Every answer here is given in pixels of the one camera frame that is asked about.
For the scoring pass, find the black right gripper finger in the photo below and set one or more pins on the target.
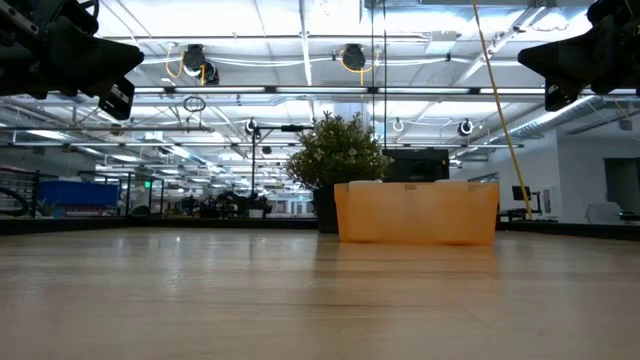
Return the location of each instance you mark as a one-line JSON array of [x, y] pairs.
[[580, 70], [575, 47]]

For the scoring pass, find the blue plastic bin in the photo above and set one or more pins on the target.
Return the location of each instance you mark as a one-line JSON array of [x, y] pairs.
[[75, 194]]

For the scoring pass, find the green potted plant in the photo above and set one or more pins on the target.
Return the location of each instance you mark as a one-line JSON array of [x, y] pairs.
[[335, 155]]

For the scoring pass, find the black aluminium table frame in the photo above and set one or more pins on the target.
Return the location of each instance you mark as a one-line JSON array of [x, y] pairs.
[[150, 225]]

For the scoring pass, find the orange translucent plastic basket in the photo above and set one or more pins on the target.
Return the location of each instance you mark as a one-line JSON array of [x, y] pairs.
[[415, 215]]

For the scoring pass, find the black boom stand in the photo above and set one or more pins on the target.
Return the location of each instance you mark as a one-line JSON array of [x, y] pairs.
[[292, 128]]

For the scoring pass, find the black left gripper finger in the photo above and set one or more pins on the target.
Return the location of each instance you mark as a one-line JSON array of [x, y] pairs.
[[95, 75], [90, 45]]

